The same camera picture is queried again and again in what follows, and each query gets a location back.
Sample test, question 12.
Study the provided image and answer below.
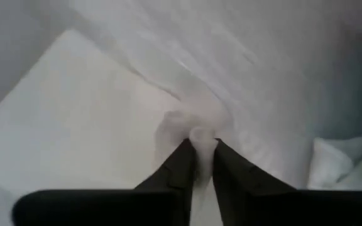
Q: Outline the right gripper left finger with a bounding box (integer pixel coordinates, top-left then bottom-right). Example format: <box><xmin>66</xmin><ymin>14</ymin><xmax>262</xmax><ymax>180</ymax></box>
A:
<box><xmin>11</xmin><ymin>137</ymin><xmax>197</xmax><ymax>226</ymax></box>

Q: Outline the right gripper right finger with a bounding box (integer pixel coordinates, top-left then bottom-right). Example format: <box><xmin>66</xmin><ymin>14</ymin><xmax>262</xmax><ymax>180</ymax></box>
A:
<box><xmin>212</xmin><ymin>137</ymin><xmax>362</xmax><ymax>226</ymax></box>

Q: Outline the small white garment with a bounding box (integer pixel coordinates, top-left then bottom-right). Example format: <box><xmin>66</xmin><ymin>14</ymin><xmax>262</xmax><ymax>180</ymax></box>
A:
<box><xmin>0</xmin><ymin>0</ymin><xmax>362</xmax><ymax>226</ymax></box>

